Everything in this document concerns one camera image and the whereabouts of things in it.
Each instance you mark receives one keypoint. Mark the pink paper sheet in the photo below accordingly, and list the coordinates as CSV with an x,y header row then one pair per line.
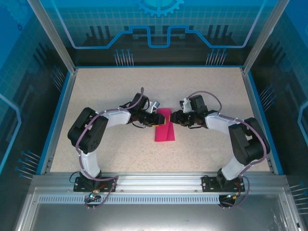
x,y
166,134

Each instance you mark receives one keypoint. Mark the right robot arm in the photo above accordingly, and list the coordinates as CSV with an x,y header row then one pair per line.
x,y
243,142

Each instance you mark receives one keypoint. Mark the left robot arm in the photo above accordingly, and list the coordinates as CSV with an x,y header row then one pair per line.
x,y
86,134

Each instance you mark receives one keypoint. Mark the blue table edge strip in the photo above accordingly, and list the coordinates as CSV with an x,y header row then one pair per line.
x,y
267,125
51,125

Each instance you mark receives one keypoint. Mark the grey metal tray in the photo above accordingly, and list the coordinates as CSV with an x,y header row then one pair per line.
x,y
154,219

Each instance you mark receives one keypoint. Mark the aluminium mounting rail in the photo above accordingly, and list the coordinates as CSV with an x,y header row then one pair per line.
x,y
156,183

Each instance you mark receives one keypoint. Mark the aluminium side rail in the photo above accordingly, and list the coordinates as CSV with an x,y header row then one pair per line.
x,y
60,120
258,120

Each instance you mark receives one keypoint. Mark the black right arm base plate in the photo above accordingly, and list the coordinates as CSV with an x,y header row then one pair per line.
x,y
207,185

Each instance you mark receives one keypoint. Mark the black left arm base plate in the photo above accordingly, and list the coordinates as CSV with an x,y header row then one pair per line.
x,y
79,186

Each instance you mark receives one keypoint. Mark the aluminium frame post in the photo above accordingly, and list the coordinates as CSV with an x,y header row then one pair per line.
x,y
55,38
262,41

